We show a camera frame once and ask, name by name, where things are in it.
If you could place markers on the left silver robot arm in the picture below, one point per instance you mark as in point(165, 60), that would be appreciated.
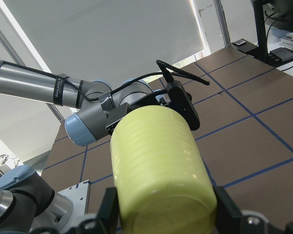
point(99, 107)

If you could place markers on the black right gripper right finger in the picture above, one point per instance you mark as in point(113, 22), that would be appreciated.
point(228, 215)

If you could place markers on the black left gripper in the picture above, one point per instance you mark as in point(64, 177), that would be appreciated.
point(120, 112)

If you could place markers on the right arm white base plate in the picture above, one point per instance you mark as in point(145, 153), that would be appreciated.
point(79, 195)

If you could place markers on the yellow plastic cup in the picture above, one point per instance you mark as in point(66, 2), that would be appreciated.
point(158, 165)

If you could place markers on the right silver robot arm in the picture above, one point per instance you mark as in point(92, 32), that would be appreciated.
point(29, 205)

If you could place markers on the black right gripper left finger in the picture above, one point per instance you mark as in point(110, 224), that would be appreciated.
point(108, 213)

